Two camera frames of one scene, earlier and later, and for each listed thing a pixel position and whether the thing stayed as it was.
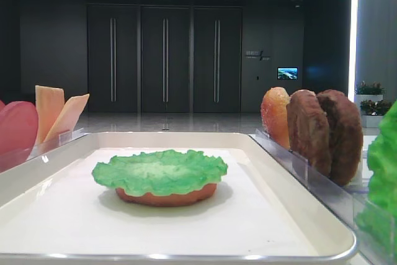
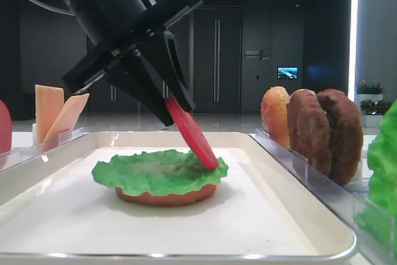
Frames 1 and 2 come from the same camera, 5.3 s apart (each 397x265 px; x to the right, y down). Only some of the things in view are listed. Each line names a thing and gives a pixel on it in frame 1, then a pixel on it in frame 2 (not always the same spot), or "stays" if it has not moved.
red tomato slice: (19, 125) → (193, 133)
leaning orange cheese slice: (67, 116) stays
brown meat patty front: (309, 134) stays
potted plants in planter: (373, 108) stays
